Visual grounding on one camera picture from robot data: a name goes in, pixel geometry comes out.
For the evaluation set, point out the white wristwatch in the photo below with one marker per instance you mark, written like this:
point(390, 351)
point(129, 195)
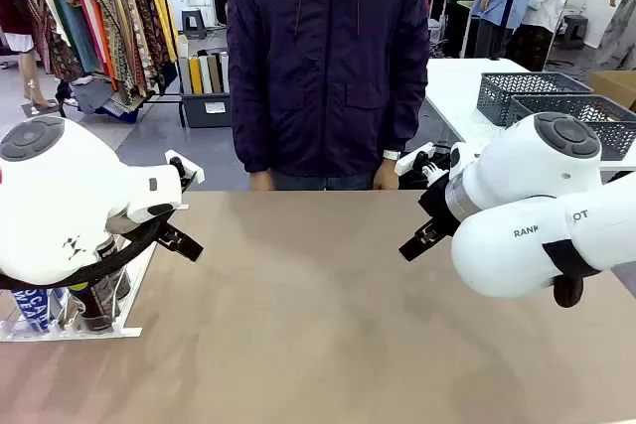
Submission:
point(391, 154)

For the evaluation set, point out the white right camera mount plate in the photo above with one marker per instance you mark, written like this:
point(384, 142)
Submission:
point(408, 161)

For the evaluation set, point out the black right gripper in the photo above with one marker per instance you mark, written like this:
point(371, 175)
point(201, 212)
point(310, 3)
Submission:
point(437, 205)

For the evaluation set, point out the mannequin in maroon top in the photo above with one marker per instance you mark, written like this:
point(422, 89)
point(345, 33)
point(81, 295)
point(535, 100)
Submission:
point(20, 7)

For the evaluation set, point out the white left camera mount plate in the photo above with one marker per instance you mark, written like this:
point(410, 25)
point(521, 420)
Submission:
point(195, 172)

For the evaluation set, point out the grey fabric roll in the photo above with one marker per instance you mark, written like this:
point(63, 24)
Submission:
point(185, 75)

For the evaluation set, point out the white side table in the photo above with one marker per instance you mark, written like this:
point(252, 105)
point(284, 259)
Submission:
point(454, 91)

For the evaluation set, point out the yellow fabric roll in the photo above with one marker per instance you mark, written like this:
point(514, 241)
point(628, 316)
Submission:
point(196, 75)

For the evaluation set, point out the grey storage bin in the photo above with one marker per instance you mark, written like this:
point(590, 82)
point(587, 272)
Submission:
point(206, 108)

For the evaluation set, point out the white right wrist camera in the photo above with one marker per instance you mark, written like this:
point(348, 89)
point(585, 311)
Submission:
point(458, 160)

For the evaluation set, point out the grey step stool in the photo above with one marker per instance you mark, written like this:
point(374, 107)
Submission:
point(194, 23)
point(576, 31)

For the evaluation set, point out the brown fabric roll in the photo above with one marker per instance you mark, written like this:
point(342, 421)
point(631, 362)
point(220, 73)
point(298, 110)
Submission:
point(214, 73)

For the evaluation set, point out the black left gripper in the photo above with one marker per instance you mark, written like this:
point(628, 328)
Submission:
point(185, 180)

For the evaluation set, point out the grey plastic woven basket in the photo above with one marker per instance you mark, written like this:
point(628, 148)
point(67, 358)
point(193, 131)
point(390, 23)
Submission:
point(611, 121)
point(517, 89)

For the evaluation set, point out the person's right hand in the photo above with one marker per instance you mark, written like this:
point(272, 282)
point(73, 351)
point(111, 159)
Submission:
point(262, 182)

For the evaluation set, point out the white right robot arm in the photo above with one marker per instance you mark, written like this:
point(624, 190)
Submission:
point(526, 181)

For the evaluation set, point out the mannequin in grey garment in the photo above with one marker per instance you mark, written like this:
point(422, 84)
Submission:
point(621, 22)

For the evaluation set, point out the person in navy jacket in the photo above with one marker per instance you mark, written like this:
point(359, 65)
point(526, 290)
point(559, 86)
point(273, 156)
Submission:
point(328, 61)

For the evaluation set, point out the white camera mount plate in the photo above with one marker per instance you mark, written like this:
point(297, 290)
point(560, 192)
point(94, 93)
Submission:
point(195, 172)
point(408, 161)

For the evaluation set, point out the brown cardboard box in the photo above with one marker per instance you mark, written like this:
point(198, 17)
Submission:
point(616, 85)

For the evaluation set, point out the rack of colourful clothes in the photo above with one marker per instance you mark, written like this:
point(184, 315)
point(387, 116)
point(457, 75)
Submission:
point(119, 12)

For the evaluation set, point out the white fabric roll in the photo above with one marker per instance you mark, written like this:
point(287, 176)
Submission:
point(225, 72)
point(205, 74)

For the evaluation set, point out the pile of folded fabric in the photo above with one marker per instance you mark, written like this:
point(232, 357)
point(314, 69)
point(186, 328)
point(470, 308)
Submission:
point(104, 98)

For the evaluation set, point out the person's left hand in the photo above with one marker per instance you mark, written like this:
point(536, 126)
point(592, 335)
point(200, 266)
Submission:
point(386, 177)

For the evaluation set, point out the blue white drink can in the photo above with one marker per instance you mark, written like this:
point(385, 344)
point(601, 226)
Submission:
point(42, 312)

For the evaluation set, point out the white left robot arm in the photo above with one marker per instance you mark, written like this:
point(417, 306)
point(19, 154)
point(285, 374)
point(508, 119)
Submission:
point(59, 205)

